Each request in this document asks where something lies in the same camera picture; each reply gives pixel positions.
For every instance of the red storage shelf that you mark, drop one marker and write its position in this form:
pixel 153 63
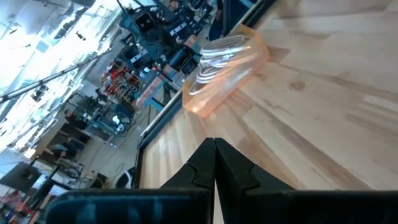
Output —
pixel 115 74

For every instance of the person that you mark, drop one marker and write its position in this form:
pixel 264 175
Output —
pixel 65 149
pixel 217 28
pixel 74 119

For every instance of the black monitor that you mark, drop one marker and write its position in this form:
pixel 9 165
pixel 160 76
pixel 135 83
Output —
pixel 18 175

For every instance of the grey metal pole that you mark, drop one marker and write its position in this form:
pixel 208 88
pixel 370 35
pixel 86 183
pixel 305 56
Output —
pixel 56 75

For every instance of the orange translucent plastic bin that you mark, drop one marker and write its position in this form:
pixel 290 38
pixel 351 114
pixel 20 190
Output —
pixel 217 99

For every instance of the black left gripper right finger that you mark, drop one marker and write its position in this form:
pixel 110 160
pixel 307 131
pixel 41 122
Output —
pixel 236 186

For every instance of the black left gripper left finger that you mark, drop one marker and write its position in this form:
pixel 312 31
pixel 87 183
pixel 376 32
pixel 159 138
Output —
pixel 199 177

